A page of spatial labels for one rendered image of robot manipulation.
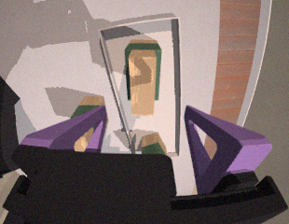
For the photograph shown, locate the tan block with dark green band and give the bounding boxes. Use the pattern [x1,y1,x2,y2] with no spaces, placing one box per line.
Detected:
[70,96,105,151]
[142,133,167,155]
[124,40,162,116]

